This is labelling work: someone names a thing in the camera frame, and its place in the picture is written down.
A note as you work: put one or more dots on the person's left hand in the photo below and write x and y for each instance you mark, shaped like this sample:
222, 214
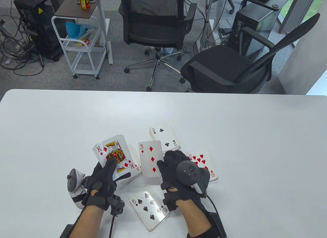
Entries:
102, 184

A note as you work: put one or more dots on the person's right hand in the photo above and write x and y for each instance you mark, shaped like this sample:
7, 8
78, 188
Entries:
171, 171

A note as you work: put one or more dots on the red diamonds playing card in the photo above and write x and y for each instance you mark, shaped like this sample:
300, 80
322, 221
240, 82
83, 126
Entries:
150, 158

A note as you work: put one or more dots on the pile of face-up diamonds cards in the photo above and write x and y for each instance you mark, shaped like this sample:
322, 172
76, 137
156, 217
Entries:
136, 166

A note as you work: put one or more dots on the pile of face-up clubs cards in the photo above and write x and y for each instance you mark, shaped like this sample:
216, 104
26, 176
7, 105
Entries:
164, 135

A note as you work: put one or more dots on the stack of red-backed playing cards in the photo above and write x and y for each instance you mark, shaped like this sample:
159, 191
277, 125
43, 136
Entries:
112, 148

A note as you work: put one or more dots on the pile of face-up hearts cards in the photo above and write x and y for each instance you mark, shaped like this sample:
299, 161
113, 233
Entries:
207, 158

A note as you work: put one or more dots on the pile of face-up spades cards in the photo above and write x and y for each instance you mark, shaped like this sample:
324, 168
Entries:
148, 210

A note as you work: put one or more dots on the person's left forearm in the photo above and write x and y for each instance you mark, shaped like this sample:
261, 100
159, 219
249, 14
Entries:
85, 221

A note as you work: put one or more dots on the person's right forearm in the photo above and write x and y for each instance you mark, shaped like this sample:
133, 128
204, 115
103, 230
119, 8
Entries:
194, 217

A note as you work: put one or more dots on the grey left hand controller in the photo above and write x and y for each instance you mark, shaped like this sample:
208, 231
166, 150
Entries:
74, 180

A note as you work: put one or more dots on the black padded office chair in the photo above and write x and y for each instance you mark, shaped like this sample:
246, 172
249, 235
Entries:
219, 61

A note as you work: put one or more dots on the black mesh back office chair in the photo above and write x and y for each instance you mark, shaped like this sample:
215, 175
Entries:
153, 31

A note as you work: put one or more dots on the small black power adapter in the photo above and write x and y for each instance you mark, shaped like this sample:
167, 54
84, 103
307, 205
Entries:
224, 31

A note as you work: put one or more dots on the blue plastic bowl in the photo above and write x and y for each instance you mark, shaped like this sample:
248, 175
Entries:
74, 29

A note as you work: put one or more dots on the black computer tower yellow sticker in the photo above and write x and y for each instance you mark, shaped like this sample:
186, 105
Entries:
38, 31

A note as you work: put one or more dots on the black chair base with casters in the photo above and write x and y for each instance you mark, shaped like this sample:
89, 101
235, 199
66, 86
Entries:
231, 11

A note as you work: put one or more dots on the black glass side computer tower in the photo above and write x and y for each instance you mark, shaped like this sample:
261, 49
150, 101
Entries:
265, 19

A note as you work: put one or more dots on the brown top white side table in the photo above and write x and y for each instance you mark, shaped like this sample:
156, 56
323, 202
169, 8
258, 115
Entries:
74, 5

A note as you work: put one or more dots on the yellow and red packet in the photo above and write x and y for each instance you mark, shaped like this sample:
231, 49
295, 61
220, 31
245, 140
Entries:
83, 1

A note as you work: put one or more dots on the dark office desk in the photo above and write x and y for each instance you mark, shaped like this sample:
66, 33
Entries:
281, 0

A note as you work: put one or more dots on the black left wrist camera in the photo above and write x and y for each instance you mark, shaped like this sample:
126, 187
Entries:
116, 204

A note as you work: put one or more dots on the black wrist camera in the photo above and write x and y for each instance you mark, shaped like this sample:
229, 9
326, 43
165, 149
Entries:
116, 204
170, 202

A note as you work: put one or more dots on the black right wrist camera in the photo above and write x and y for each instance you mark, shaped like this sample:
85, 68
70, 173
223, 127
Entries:
170, 202

